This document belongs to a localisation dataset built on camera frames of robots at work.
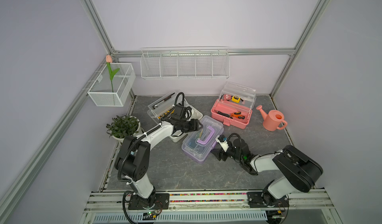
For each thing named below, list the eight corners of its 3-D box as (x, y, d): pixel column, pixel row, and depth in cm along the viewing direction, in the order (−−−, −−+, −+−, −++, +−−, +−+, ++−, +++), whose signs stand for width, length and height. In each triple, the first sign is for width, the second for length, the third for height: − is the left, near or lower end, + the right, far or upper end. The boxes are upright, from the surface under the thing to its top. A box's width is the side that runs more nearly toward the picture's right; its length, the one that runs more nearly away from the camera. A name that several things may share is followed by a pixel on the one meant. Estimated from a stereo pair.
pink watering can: (252, 125, 105) (257, 115, 96) (254, 115, 111) (259, 105, 101) (279, 133, 101) (287, 124, 91) (280, 122, 106) (287, 112, 97)
